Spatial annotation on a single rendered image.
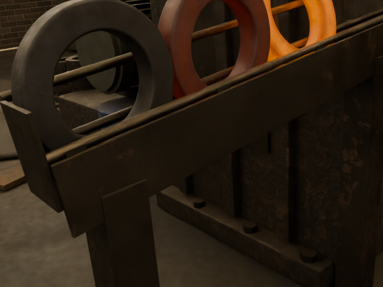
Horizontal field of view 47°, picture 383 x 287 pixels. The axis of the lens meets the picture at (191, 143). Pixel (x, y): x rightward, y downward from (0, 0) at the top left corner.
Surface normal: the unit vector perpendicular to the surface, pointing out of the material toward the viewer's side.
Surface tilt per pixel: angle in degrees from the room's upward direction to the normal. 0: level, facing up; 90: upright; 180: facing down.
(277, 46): 70
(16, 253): 0
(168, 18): 62
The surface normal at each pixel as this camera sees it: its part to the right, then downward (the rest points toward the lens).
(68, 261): -0.07, -0.93
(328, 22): 0.55, -0.10
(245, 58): -0.70, -0.18
